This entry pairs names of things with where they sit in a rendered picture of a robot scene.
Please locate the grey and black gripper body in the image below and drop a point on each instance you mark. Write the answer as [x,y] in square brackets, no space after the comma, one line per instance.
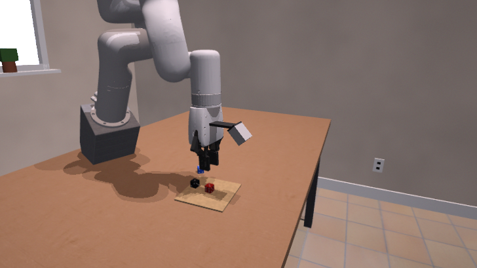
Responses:
[199,119]

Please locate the tan mat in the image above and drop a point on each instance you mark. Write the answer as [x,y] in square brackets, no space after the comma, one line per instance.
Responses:
[217,200]

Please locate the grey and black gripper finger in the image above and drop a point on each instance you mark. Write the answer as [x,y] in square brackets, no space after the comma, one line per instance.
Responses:
[213,152]
[204,159]

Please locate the red die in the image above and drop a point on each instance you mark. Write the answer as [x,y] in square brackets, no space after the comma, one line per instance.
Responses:
[209,187]

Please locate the black die with white pips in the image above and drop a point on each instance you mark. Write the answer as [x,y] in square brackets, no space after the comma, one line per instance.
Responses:
[195,183]

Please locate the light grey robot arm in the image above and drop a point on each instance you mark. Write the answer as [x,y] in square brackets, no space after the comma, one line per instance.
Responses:
[158,34]

